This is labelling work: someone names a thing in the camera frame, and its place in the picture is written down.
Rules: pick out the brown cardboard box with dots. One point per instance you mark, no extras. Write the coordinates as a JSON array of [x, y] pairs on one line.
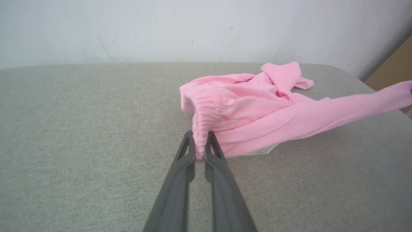
[[394, 69]]

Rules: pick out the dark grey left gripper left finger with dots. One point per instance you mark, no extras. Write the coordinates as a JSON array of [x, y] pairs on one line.
[[177, 193]]

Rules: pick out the pink garment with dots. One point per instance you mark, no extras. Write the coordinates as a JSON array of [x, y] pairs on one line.
[[257, 112]]

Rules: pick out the white garment care label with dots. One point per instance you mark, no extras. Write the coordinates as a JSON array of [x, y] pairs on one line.
[[262, 150]]

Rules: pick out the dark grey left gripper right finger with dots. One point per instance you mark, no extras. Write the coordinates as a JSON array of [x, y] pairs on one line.
[[225, 199]]

